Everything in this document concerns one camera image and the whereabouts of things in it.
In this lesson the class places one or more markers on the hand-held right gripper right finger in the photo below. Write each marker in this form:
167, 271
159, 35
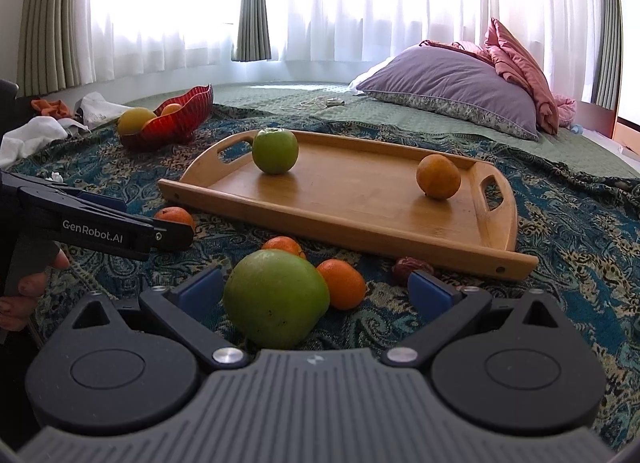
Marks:
430, 295

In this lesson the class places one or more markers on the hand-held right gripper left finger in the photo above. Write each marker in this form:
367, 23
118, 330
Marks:
200, 289

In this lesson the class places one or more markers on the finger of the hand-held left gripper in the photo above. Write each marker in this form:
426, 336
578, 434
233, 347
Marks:
107, 205
172, 238

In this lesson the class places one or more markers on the mandarin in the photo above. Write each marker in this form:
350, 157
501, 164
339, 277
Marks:
285, 245
345, 285
175, 217

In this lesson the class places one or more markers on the red date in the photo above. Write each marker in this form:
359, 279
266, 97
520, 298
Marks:
411, 268

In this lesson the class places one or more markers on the green apple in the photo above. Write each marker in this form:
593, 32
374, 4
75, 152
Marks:
275, 300
275, 150

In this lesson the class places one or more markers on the wooden tray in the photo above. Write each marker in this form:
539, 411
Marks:
350, 203

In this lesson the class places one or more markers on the person's left hand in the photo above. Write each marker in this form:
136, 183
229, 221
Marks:
20, 310

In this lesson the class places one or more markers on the yellow fruit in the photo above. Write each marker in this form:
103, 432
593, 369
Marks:
134, 120

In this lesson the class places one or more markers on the white crumpled cloth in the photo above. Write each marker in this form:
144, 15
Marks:
102, 110

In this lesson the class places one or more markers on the red glass bowl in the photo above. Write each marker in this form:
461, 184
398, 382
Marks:
175, 125

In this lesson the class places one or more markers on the orange cloth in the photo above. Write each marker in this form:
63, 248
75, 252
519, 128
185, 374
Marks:
50, 107

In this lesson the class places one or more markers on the yellowish orange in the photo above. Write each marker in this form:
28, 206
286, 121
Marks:
438, 177

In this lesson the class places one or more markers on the blue patterned blanket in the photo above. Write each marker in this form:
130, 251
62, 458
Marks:
575, 243

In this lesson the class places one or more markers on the green bedspread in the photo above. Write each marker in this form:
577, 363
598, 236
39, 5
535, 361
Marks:
400, 118

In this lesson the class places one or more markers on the green curtain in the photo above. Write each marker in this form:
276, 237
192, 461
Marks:
252, 3
611, 28
55, 18

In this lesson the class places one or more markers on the purple pillow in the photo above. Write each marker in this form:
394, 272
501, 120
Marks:
450, 83

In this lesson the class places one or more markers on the white pillow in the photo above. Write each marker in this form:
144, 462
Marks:
365, 83

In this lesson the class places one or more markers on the pink quilt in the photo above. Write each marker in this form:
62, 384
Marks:
525, 68

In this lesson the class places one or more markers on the wooden furniture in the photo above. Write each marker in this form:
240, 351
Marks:
627, 130

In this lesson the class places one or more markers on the white sheer curtain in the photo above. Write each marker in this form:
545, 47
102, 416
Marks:
375, 3

